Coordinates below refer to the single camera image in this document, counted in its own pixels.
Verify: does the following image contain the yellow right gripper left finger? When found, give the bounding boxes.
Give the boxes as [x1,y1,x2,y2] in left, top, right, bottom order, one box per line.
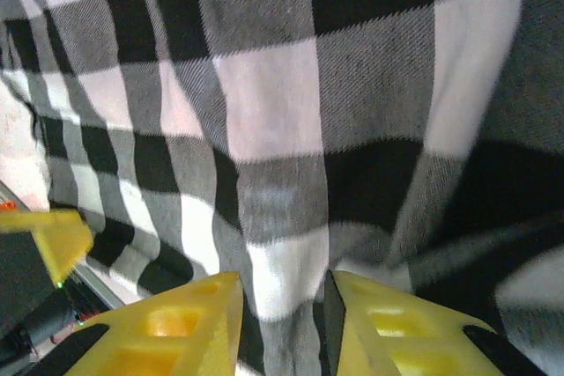
[41,272,243,376]

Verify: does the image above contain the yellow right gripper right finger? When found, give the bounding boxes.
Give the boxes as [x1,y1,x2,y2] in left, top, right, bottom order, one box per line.
[323,269,547,376]

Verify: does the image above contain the black white checked shirt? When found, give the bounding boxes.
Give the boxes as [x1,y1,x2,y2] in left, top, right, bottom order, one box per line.
[0,0,564,376]

